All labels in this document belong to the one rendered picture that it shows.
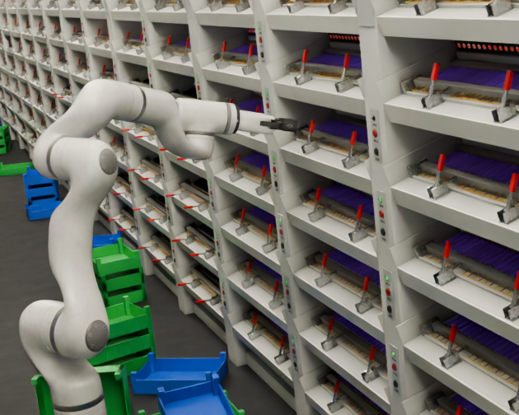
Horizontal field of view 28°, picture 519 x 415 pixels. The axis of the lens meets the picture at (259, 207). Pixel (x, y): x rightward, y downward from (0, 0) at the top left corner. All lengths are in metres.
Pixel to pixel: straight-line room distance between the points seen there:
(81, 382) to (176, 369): 1.50
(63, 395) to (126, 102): 0.69
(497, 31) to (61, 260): 1.08
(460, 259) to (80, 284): 0.84
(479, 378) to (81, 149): 0.99
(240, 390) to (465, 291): 1.63
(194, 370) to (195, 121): 1.43
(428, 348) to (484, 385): 0.24
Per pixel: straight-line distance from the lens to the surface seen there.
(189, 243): 4.26
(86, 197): 2.33
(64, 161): 2.35
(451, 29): 2.03
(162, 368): 3.92
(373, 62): 2.33
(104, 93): 2.40
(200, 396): 3.37
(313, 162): 2.76
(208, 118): 2.67
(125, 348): 3.91
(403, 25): 2.20
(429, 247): 2.38
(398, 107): 2.25
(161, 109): 2.53
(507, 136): 1.90
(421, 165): 2.34
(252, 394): 3.63
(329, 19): 2.53
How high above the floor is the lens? 1.44
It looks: 13 degrees down
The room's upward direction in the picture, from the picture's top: 6 degrees counter-clockwise
